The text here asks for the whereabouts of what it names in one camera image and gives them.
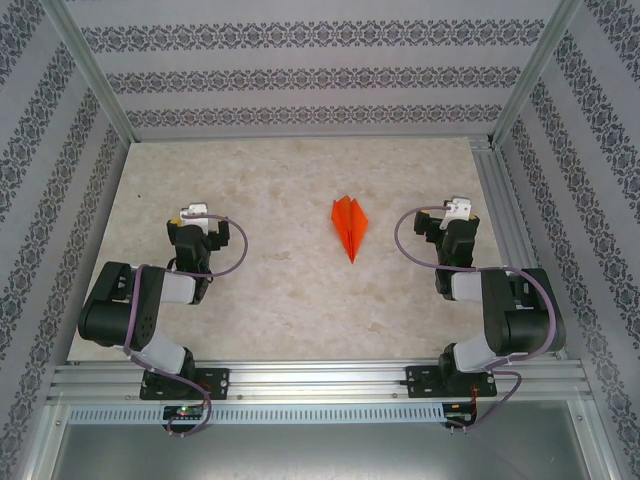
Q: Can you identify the orange paper sheet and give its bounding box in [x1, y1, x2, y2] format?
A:
[329, 197, 371, 265]

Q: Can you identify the grey metal panel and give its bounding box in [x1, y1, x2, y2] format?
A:
[49, 423, 609, 480]

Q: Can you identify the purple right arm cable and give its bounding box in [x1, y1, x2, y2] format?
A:
[393, 203, 560, 436]

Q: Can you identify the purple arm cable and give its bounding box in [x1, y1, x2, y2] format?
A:
[393, 203, 560, 436]
[123, 213, 250, 439]

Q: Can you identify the aluminium side rail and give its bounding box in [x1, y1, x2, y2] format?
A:
[467, 134, 569, 362]

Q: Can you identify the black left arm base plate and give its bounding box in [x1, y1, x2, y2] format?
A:
[139, 368, 230, 401]

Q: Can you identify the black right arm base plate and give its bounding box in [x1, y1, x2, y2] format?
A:
[405, 365, 499, 400]

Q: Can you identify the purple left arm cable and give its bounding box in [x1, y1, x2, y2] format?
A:
[123, 213, 250, 439]

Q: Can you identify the aluminium frame post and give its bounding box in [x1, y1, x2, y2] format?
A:
[488, 0, 587, 149]
[569, 400, 629, 480]
[39, 0, 137, 145]
[14, 403, 71, 480]

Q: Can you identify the aluminium mounting rail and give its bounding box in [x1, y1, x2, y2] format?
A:
[47, 358, 594, 405]

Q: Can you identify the slotted grey cable duct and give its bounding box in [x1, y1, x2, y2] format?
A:
[67, 403, 446, 425]

